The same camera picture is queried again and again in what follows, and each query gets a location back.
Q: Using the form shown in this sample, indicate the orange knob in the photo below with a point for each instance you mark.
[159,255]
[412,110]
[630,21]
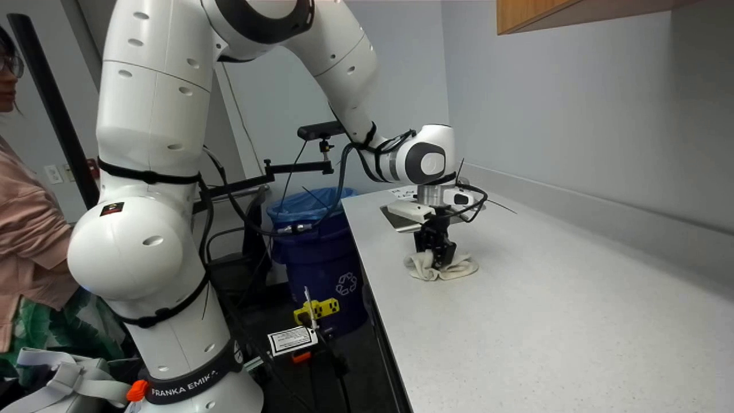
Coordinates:
[137,390]

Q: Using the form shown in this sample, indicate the black leaning pole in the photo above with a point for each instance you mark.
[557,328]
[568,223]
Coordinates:
[46,84]

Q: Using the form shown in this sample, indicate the cream wiping cloth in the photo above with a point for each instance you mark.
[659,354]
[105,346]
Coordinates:
[465,267]

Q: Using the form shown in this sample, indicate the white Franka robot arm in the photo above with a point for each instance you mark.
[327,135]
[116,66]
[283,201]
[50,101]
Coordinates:
[152,115]

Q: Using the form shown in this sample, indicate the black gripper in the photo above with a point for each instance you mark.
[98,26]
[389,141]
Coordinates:
[436,229]

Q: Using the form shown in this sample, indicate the steel counter sink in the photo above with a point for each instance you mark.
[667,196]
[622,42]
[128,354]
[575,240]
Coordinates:
[392,223]

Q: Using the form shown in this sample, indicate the white counter backsplash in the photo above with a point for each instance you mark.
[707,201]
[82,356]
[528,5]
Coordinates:
[611,220]

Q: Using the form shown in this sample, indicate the wooden wall cabinet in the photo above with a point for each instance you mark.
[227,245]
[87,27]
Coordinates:
[536,13]

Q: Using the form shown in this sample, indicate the black stereo camera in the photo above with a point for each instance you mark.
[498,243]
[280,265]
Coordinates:
[323,130]

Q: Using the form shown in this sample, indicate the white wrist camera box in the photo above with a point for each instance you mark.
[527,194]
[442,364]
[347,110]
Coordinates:
[405,211]

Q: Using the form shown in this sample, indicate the blue plastic bin liner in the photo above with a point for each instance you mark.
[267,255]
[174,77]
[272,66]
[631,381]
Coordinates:
[307,208]

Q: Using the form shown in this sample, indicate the white label card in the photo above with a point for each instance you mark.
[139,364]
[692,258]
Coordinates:
[292,341]

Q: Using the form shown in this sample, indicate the yellow clamp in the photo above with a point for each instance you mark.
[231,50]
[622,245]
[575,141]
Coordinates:
[313,310]

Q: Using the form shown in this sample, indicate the blue recycling bin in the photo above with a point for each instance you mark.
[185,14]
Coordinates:
[323,259]

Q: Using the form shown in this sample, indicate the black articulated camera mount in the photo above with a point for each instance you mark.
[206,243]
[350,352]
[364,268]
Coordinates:
[245,182]

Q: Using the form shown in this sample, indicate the person in pink shirt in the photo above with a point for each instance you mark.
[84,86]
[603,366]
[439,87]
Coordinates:
[30,229]

